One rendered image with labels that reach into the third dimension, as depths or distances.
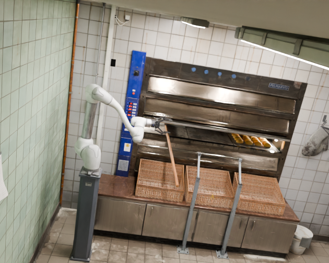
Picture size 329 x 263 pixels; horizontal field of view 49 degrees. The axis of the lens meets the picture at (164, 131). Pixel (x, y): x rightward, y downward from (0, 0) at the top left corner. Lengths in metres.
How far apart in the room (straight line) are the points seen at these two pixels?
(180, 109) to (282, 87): 1.24
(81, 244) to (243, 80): 2.58
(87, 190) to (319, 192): 3.04
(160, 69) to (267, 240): 2.40
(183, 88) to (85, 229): 1.92
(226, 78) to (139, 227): 2.03
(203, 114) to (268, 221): 1.48
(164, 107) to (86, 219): 1.57
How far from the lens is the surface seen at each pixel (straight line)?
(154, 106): 4.32
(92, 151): 3.53
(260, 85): 4.46
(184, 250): 4.48
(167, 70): 4.25
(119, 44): 4.22
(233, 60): 4.32
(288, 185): 5.01
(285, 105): 4.60
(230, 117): 4.46
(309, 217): 5.36
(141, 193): 4.19
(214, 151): 4.59
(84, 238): 3.97
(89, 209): 3.78
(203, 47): 4.24
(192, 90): 4.30
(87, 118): 3.62
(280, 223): 4.58
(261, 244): 4.68
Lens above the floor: 2.59
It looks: 18 degrees down
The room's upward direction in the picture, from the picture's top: 10 degrees clockwise
